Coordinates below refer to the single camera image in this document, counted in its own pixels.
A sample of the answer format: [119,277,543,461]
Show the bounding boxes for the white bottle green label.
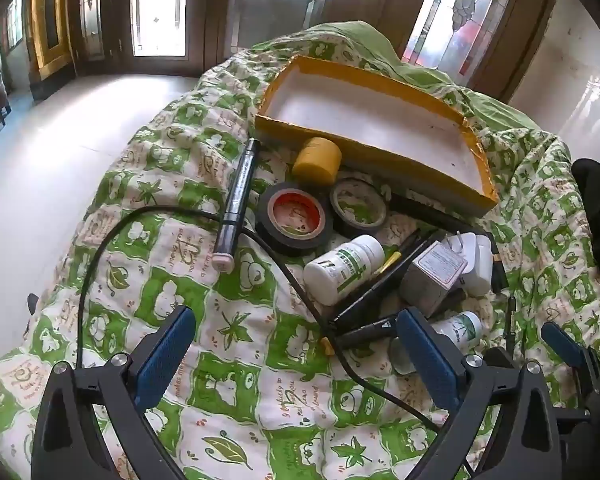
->
[389,310,484,377]
[302,234,386,307]

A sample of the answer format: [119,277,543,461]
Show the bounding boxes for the yellow tape roll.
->
[292,136,342,186]

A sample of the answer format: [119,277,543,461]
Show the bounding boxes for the dark clear tape roll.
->
[329,177,388,238]

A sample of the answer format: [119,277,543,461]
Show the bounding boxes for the large black marker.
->
[214,137,262,275]

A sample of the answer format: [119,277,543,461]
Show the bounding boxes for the frosted glass door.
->
[227,0,343,50]

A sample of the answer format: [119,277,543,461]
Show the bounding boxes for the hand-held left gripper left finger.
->
[30,305,198,480]

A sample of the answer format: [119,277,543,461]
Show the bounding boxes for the small grey carton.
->
[399,240,468,318]

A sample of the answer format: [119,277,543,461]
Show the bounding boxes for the frosted glass side panel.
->
[130,0,191,59]

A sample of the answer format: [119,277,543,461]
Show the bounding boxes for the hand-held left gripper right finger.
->
[396,307,566,480]

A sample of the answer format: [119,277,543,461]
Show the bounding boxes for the narrow glass panel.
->
[79,0,105,58]

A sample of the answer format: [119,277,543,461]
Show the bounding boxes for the black cable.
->
[76,205,476,480]

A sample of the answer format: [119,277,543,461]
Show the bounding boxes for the thin black pen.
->
[504,295,520,356]

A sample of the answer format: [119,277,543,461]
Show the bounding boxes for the yellow pen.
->
[372,249,405,277]

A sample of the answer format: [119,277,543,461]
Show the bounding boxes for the bright window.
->
[6,0,25,50]

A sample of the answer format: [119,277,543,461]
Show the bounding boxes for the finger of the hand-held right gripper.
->
[540,321,600,397]

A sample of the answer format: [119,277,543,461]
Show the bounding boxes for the yellow cardboard box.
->
[254,55,501,220]

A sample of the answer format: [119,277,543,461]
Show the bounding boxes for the black tape roll red core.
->
[255,182,335,256]

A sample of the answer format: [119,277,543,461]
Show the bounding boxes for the gold framed panel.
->
[29,0,77,81]

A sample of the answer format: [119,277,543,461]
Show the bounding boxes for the stained glass window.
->
[402,0,523,78]

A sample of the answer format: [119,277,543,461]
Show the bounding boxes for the green and white printed blanket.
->
[0,20,600,480]

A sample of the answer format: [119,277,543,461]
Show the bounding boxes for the white charger plug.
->
[452,230,495,297]

